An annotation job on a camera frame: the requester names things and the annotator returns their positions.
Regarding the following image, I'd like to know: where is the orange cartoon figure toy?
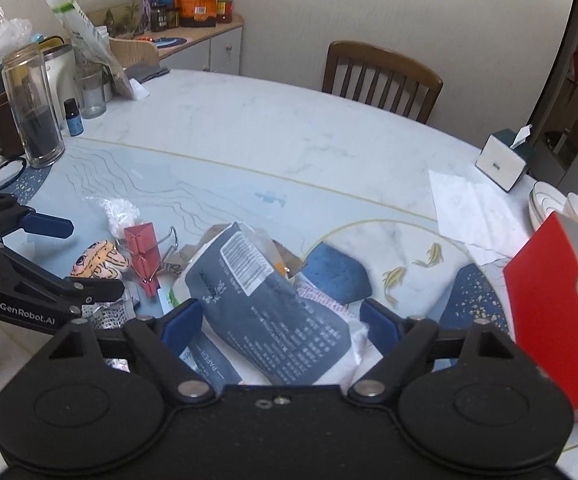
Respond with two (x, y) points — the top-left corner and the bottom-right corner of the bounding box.
(70, 240), (129, 280)

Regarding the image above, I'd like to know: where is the bag of white beads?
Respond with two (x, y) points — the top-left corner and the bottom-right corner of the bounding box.
(87, 197), (140, 240)

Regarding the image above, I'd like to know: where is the red binder clip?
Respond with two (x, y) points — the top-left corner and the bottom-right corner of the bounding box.
(124, 222), (178, 298)

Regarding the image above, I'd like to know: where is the pink snack packet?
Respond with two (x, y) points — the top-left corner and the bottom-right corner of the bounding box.
(295, 275), (368, 346)

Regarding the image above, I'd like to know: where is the brown mug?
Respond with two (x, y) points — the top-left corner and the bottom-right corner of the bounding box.
(0, 92), (24, 159)

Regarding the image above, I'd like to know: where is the tall glass jar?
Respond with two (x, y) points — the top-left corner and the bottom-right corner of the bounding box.
(1, 44), (64, 169)

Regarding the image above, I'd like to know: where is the small blue bottle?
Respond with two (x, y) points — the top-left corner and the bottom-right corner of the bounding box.
(63, 98), (84, 136)

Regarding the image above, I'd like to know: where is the white paper napkin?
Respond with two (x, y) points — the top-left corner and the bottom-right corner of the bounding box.
(428, 170), (534, 257)

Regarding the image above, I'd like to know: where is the clear drinking glass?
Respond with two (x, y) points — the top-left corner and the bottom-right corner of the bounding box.
(76, 65), (106, 119)

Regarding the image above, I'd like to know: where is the red cardboard box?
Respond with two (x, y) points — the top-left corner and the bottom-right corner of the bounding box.
(504, 212), (578, 421)

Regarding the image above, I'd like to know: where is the steel electric kettle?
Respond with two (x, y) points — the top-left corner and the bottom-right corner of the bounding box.
(42, 44), (78, 129)

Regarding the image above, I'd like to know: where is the stack of white plates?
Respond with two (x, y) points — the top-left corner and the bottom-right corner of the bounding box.
(528, 181), (566, 231)

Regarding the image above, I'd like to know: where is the green white plastic bag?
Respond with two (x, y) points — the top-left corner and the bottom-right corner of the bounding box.
(45, 0), (136, 100)

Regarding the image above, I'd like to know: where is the green white tissue box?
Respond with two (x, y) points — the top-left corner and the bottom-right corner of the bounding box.
(476, 125), (536, 192)

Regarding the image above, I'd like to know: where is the wooden side cabinet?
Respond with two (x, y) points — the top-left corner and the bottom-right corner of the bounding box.
(137, 14), (245, 75)

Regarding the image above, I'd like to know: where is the red lidded jar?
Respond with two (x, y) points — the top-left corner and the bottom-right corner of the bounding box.
(216, 0), (234, 23)

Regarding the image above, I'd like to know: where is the wooden chair by wall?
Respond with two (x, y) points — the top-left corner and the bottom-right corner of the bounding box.
(321, 40), (443, 124)

